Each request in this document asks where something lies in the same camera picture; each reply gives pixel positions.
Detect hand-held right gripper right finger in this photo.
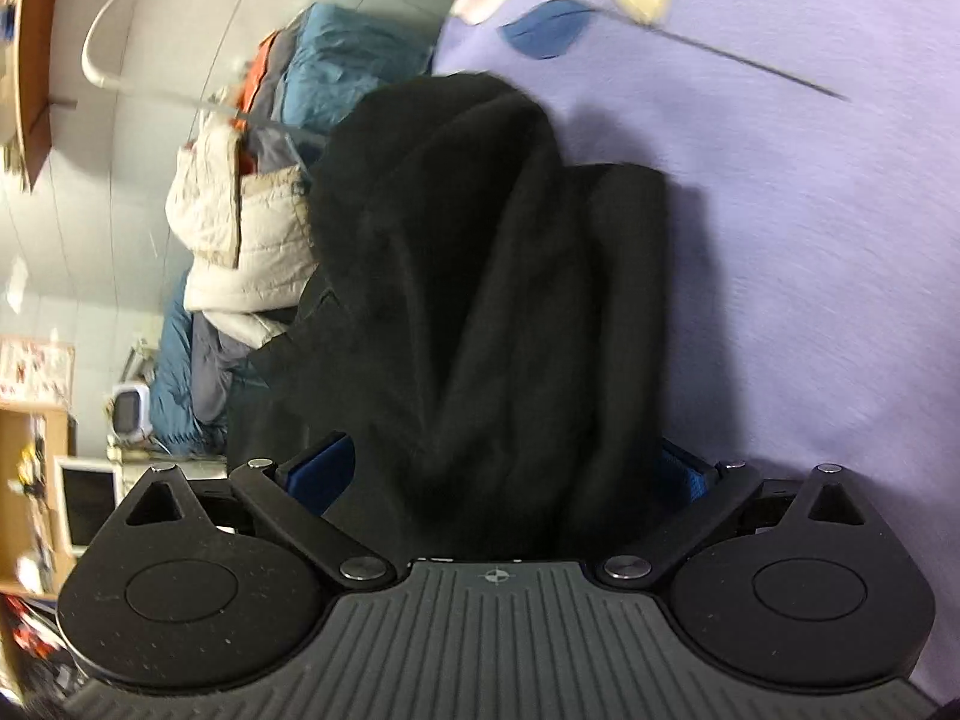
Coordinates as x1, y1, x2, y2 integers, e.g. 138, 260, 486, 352
596, 439, 895, 589

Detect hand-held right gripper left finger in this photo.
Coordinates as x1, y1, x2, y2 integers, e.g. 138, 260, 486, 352
112, 431, 398, 590

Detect black garment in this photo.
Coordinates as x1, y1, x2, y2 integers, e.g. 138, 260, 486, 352
225, 70, 673, 565

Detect grey cloth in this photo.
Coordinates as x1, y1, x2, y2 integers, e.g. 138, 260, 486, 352
190, 310, 257, 422

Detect small white appliance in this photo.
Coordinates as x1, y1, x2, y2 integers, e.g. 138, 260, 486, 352
107, 381, 156, 445

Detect white monitor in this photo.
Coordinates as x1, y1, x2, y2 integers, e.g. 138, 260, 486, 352
51, 456, 119, 557

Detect purple floral bed sheet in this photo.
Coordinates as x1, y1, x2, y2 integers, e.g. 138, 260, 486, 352
433, 0, 960, 700

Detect beige puffer jacket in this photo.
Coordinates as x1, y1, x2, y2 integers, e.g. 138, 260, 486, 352
165, 118, 325, 347

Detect pile of jackets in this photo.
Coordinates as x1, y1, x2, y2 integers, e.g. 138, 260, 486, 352
148, 3, 437, 460

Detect orange cloth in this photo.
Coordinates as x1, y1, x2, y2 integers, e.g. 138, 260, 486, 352
234, 36, 284, 137

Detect white gooseneck lamp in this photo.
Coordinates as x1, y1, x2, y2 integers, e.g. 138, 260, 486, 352
81, 0, 205, 103

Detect wall poster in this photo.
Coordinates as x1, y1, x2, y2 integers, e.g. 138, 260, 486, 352
0, 336, 77, 407

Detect wooden wall shelf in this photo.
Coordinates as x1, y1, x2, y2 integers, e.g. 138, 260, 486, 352
13, 0, 70, 190

